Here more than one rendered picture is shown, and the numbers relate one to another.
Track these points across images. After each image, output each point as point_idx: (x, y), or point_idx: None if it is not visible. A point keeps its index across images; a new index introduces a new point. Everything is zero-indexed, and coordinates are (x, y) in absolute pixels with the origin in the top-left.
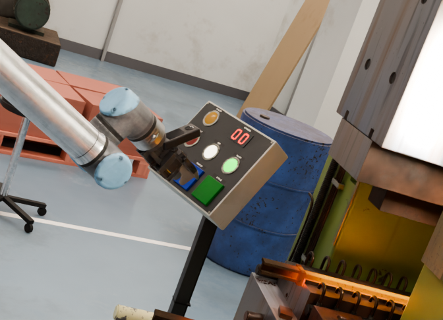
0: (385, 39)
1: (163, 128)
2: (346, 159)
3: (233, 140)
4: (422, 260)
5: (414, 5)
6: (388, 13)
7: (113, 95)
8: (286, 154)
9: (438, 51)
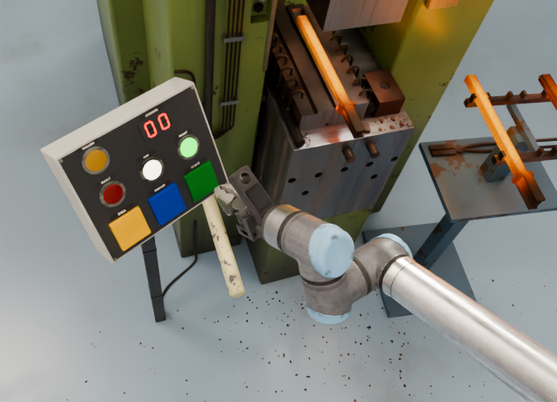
0: None
1: (290, 205)
2: (369, 18)
3: (157, 136)
4: (431, 8)
5: None
6: None
7: (334, 256)
8: (176, 77)
9: None
